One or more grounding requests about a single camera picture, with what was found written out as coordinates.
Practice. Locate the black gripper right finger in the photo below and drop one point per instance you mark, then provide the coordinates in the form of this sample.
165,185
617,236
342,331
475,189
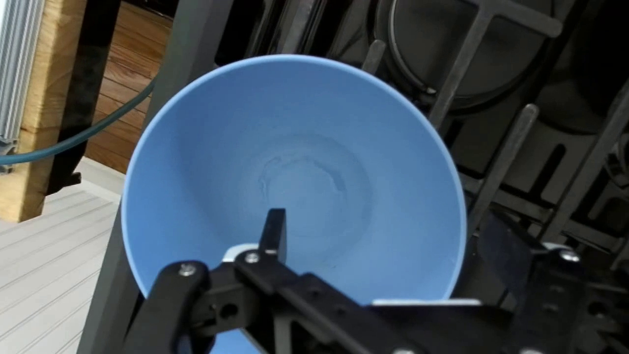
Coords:
523,307

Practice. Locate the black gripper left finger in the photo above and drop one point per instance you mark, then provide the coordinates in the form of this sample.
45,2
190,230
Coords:
177,307

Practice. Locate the blue plastic bowl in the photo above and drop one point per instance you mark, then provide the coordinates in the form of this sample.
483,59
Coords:
228,144

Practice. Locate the black stove burner cap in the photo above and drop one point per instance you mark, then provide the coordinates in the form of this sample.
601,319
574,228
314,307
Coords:
418,40

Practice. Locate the black metal stand leg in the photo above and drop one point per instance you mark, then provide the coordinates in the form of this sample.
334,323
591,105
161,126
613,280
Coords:
84,79

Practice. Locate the wooden post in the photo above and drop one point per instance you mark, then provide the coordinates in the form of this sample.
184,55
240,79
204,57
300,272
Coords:
39,177

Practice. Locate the ribbed aluminium rail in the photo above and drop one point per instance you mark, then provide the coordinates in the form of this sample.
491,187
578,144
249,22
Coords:
19,65

